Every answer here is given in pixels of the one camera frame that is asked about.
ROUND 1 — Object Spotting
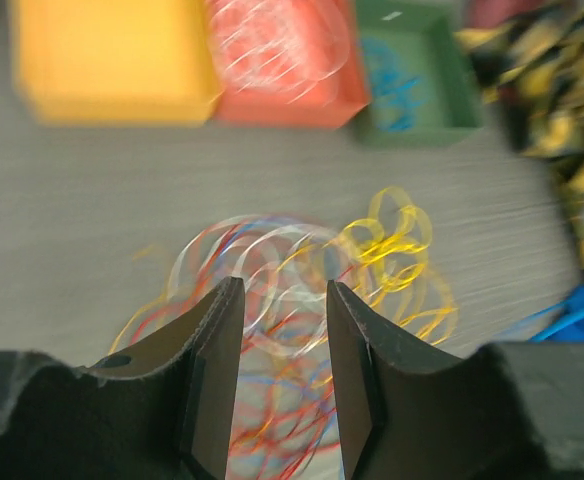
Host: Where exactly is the red cable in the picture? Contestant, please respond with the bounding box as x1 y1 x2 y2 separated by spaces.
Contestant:
121 214 358 480

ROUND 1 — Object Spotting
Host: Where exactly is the pink cloth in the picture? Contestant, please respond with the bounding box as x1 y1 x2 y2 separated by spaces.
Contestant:
464 0 520 29

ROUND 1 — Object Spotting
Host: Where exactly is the orange plastic bin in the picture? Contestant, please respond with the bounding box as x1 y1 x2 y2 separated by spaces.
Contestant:
206 1 370 129

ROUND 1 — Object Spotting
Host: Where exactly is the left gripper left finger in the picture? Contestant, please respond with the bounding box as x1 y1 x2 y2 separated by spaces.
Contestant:
0 277 244 479

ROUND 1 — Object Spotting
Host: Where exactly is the yellow cable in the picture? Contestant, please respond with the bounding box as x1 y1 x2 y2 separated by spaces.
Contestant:
106 185 459 391

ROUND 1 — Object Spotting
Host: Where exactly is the blue cable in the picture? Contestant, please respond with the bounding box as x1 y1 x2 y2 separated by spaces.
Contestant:
211 214 338 476

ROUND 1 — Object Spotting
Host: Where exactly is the green plastic bin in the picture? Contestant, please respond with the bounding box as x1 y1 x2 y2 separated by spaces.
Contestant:
353 1 484 148

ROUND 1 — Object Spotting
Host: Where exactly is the yellow plaid shirt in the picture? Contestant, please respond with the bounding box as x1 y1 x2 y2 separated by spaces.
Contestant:
457 1 584 272

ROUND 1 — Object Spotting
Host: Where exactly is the yellow plastic bin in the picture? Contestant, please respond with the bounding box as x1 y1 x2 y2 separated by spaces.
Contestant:
8 1 222 126

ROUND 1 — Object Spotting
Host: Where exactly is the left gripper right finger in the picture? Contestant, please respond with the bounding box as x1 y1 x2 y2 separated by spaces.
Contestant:
326 282 584 479

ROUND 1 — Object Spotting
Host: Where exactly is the teal cable in bin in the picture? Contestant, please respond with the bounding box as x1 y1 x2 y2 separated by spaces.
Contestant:
361 37 428 134

